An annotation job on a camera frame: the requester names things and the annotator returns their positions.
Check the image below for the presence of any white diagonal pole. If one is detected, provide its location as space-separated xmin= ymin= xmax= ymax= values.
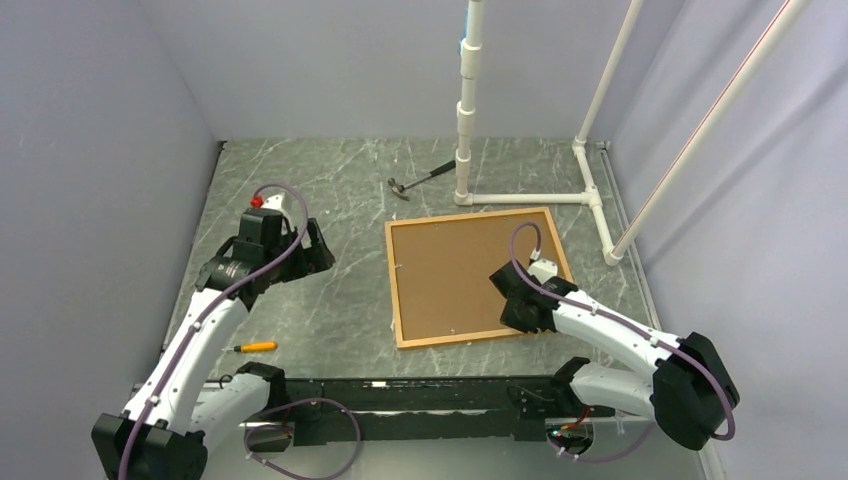
xmin=604 ymin=0 xmax=809 ymax=266

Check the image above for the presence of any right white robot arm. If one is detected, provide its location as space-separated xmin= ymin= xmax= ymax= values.
xmin=490 ymin=259 xmax=740 ymax=451

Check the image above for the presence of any aluminium rail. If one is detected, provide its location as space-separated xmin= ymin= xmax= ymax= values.
xmin=121 ymin=380 xmax=708 ymax=480

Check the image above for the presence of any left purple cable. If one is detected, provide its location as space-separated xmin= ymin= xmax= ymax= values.
xmin=115 ymin=183 xmax=362 ymax=480

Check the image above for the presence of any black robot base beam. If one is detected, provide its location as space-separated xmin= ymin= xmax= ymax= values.
xmin=244 ymin=375 xmax=613 ymax=451

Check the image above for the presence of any orange picture frame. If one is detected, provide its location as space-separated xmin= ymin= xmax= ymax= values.
xmin=385 ymin=207 xmax=572 ymax=350

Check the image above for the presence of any yellow handled screwdriver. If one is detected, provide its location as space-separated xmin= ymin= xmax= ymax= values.
xmin=223 ymin=341 xmax=278 ymax=354

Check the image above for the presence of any white PVC pipe stand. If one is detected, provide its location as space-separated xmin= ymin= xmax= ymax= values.
xmin=452 ymin=0 xmax=645 ymax=268

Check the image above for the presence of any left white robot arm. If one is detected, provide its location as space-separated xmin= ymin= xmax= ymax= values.
xmin=91 ymin=208 xmax=335 ymax=479

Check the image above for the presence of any black handled hammer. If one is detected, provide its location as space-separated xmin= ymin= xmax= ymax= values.
xmin=387 ymin=160 xmax=456 ymax=201

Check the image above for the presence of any purple cable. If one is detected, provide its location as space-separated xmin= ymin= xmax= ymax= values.
xmin=115 ymin=183 xmax=362 ymax=480
xmin=508 ymin=221 xmax=738 ymax=464

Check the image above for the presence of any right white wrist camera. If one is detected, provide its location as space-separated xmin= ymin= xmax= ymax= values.
xmin=526 ymin=257 xmax=559 ymax=285

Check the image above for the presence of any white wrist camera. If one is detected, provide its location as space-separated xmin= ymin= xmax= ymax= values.
xmin=250 ymin=193 xmax=292 ymax=218
xmin=526 ymin=257 xmax=559 ymax=285

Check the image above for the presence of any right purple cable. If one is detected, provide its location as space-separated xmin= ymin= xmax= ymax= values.
xmin=508 ymin=221 xmax=738 ymax=464

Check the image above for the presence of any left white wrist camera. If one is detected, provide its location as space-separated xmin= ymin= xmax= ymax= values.
xmin=250 ymin=193 xmax=292 ymax=218

